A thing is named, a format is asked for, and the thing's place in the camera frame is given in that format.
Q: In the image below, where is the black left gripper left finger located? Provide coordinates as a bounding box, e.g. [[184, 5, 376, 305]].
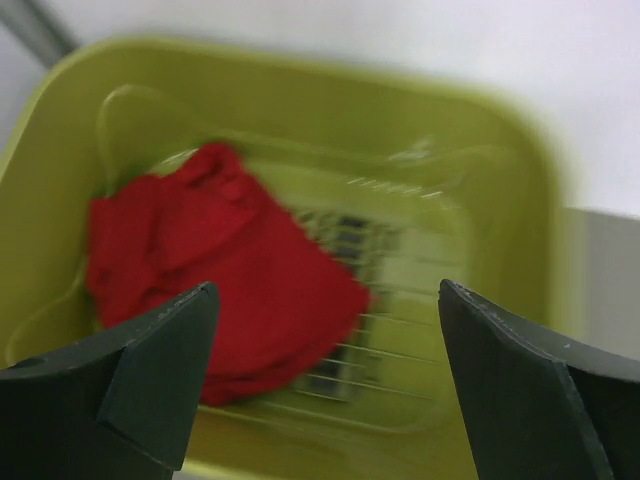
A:
[[1, 283, 219, 479]]

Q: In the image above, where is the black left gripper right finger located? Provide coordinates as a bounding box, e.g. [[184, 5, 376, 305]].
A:
[[438, 280, 639, 479]]

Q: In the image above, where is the red t shirt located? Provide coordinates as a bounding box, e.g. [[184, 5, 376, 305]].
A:
[[86, 143, 371, 406]]

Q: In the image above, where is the olive green plastic basket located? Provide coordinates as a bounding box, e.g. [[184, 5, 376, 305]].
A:
[[1, 37, 563, 479]]

